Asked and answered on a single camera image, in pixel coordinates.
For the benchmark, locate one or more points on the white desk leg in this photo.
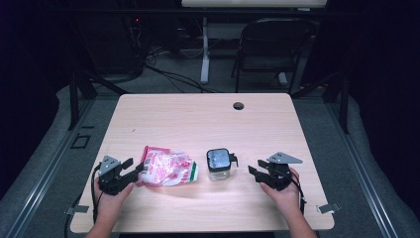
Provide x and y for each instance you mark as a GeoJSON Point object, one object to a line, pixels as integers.
{"type": "Point", "coordinates": [205, 49]}

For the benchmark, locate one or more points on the white desk foot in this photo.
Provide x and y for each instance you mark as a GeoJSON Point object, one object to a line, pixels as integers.
{"type": "Point", "coordinates": [282, 78]}

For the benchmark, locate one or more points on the clear jar with black lid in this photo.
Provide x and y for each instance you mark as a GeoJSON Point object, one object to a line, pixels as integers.
{"type": "Point", "coordinates": [218, 163]}

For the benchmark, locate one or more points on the grey metal table bracket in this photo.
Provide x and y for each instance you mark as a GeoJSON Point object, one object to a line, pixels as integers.
{"type": "Point", "coordinates": [78, 209]}
{"type": "Point", "coordinates": [328, 208]}

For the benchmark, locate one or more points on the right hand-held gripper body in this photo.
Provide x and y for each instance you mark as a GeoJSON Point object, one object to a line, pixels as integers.
{"type": "Point", "coordinates": [279, 175]}

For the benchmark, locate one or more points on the aluminium floor rail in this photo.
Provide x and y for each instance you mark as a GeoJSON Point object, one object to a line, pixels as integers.
{"type": "Point", "coordinates": [363, 172]}
{"type": "Point", "coordinates": [43, 178]}

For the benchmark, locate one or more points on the black folding chair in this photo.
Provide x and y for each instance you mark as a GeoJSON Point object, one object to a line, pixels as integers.
{"type": "Point", "coordinates": [274, 43]}

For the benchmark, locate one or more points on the black metal frame stand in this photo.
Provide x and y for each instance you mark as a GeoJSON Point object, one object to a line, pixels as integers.
{"type": "Point", "coordinates": [73, 99]}
{"type": "Point", "coordinates": [344, 105]}

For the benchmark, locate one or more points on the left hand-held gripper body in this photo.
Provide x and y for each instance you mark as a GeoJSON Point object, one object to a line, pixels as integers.
{"type": "Point", "coordinates": [110, 180]}

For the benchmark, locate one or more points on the person's left hand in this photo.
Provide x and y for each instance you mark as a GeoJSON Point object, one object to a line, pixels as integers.
{"type": "Point", "coordinates": [109, 205]}

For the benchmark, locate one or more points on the pink and white seasoning bag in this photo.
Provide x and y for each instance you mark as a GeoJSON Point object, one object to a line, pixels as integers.
{"type": "Point", "coordinates": [166, 168]}

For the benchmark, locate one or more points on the person's right hand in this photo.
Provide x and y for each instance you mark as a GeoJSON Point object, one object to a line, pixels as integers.
{"type": "Point", "coordinates": [287, 198]}

